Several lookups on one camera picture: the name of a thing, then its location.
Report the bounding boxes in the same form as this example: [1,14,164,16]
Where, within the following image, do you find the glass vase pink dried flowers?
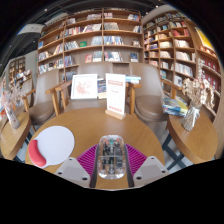
[0,81,28,130]

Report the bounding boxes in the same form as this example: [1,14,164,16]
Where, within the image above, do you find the wooden bookshelf with yellow poster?
[142,11,223,118]

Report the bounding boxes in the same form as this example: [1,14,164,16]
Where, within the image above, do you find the beige wooden armchair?
[129,62,183,123]
[22,69,63,126]
[45,61,138,116]

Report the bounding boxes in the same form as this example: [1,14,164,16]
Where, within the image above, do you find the white framed picture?
[70,73,99,100]

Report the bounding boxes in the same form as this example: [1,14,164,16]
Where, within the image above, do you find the small distant wooden bookshelf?
[8,55,33,88]

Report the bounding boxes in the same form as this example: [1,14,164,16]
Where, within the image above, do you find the large wooden bookshelf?
[36,8,144,81]

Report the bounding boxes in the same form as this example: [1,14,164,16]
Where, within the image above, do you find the transparent computer mouse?
[96,134,127,180]

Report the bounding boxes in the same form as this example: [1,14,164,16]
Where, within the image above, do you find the glass vase cream dried flowers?
[180,58,216,132]

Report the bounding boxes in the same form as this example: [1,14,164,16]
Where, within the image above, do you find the round wooden side table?
[163,113,219,165]
[0,111,33,161]

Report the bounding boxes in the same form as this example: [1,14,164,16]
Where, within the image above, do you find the white sign in wooden stand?
[104,72,127,121]

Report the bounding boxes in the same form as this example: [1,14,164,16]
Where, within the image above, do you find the light blue book stack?
[125,75,142,84]

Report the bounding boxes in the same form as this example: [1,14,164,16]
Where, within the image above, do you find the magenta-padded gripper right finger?
[123,143,171,188]

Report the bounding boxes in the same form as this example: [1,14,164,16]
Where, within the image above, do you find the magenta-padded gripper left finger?
[54,143,100,189]

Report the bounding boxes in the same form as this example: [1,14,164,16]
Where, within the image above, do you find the white mouse pad red rest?
[27,125,76,169]

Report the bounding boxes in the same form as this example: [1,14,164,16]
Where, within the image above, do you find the white hanging ceiling sign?
[17,23,44,36]

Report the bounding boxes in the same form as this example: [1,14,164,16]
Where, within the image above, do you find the colourful book stack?
[162,95,189,118]

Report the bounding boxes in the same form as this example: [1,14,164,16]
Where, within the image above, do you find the dark book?
[96,78,108,100]

